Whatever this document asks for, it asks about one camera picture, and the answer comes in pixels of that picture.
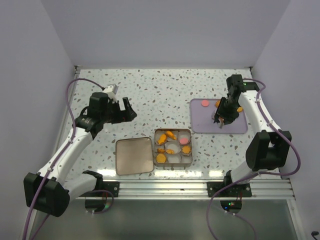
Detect small orange flower cookie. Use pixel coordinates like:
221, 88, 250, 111
157, 148, 166, 154

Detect gold cookie tin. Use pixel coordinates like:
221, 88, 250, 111
153, 128, 193, 169

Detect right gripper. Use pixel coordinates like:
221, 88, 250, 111
215, 96, 241, 126

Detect aluminium rail frame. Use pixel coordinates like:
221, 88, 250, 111
74, 178, 296, 200

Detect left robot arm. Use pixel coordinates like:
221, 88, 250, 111
23, 92, 137, 217

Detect pink cookie on tray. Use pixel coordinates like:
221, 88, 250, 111
201, 100, 210, 107

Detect lilac tray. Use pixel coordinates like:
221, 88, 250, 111
190, 98, 248, 134

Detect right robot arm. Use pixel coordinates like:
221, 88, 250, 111
212, 74, 292, 197

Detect metal tongs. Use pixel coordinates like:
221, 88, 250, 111
218, 119, 224, 129

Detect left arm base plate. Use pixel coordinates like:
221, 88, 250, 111
94, 181, 120, 198

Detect orange fish cookie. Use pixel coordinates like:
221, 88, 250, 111
156, 134, 167, 146
165, 130, 177, 140

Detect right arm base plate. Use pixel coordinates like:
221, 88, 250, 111
206, 181, 252, 198

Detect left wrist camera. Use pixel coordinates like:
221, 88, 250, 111
102, 84, 118, 101

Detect large orange waffle cookie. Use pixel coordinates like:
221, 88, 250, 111
156, 153, 167, 164

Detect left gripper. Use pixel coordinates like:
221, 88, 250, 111
100, 97, 136, 124

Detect pink round cookie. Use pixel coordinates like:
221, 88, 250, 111
179, 137, 189, 145

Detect gold tin lid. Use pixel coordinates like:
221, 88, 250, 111
115, 137, 154, 176

